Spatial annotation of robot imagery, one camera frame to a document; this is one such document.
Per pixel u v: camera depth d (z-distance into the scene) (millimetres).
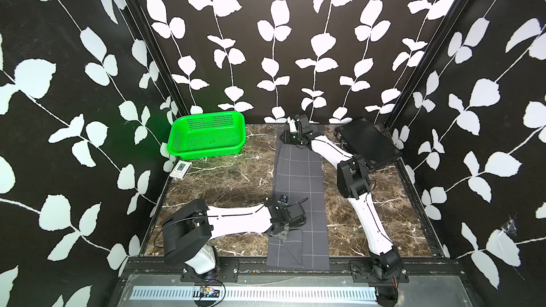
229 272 731
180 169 983
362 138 1230
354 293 701
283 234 718
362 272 730
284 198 933
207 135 1143
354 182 666
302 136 871
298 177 985
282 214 633
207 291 701
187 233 426
